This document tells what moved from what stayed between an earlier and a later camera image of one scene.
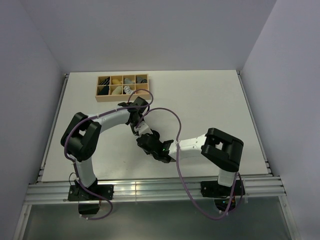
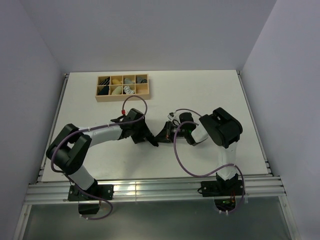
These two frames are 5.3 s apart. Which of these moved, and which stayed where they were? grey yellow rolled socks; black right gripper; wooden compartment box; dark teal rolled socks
Moved: black right gripper
Stayed: grey yellow rolled socks; wooden compartment box; dark teal rolled socks
